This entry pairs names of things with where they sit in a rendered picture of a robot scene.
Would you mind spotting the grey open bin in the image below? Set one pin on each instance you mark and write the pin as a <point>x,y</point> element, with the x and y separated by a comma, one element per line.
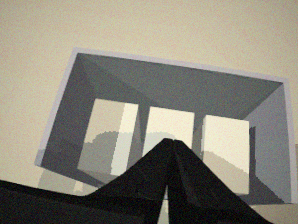
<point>203,89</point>

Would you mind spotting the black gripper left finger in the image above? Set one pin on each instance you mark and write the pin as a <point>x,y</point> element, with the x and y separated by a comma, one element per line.
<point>135,197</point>

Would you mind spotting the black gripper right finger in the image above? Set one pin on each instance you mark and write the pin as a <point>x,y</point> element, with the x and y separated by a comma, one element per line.
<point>197,196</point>

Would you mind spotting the cream rectangular box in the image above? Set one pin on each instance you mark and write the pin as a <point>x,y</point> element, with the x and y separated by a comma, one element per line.
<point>223,145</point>

